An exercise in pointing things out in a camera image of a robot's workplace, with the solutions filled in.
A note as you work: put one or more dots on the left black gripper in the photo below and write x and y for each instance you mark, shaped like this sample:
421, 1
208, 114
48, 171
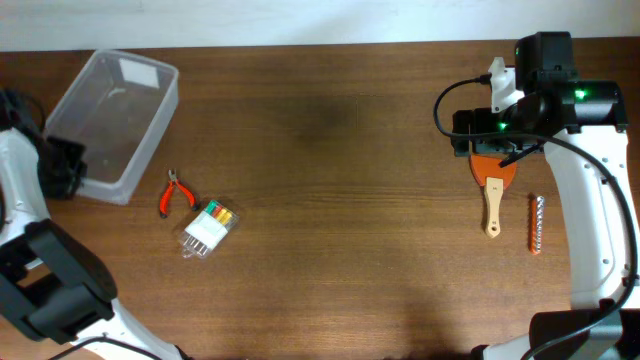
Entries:
67, 187

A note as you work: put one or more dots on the orange bit holder strip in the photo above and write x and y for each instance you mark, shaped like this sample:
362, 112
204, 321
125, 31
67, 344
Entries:
537, 206

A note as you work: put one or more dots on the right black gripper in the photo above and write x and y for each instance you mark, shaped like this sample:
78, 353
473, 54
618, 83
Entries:
478, 118

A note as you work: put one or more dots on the red handled pliers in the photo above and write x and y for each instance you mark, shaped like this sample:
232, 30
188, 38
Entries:
175, 183

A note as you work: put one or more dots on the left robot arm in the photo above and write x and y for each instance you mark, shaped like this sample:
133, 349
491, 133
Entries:
53, 287

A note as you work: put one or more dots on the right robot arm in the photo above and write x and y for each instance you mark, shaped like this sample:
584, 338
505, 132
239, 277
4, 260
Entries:
585, 144

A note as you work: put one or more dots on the clear plastic container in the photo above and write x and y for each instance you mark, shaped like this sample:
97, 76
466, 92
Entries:
118, 108

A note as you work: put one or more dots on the orange scraper wooden handle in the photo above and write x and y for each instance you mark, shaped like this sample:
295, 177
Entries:
494, 180

